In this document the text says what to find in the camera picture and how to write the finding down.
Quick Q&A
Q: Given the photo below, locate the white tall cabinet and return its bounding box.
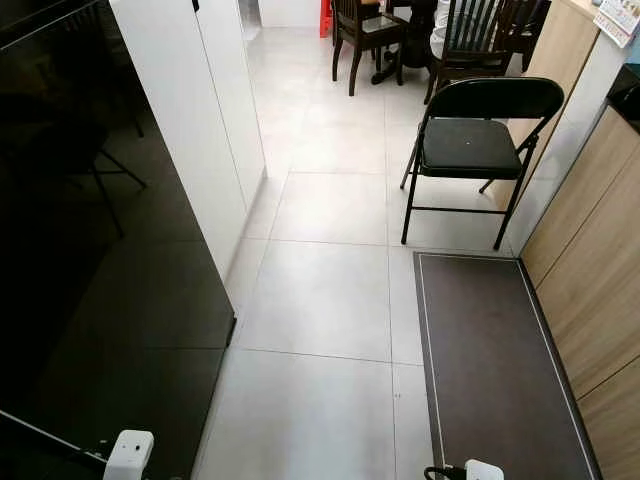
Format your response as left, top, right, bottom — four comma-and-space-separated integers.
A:
110, 0, 267, 281

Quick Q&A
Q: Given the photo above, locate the red plastic stool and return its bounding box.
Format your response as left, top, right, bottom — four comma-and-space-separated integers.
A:
318, 0, 336, 39

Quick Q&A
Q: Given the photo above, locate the dark wooden dining chair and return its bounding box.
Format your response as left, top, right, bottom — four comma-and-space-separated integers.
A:
330, 0, 406, 97
423, 0, 551, 105

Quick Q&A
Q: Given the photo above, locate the dark wooden dining table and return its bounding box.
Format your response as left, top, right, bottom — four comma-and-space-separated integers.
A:
370, 0, 441, 84

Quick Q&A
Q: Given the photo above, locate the black folding chair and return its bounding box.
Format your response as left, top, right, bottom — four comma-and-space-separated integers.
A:
400, 77, 566, 251

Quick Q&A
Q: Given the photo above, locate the person in white shirt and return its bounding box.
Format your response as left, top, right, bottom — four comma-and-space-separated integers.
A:
430, 0, 456, 59

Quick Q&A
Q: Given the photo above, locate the white and wood partition counter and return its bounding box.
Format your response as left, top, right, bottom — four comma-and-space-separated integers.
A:
485, 0, 640, 256

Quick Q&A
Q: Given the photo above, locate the wooden cabinet with black counter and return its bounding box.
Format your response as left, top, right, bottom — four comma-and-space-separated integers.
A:
520, 65, 640, 480

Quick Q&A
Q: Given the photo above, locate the printed paper leaflet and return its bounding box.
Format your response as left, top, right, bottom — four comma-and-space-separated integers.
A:
592, 0, 640, 49

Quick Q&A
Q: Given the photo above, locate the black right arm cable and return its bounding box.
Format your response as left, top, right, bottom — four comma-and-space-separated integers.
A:
423, 464, 469, 480

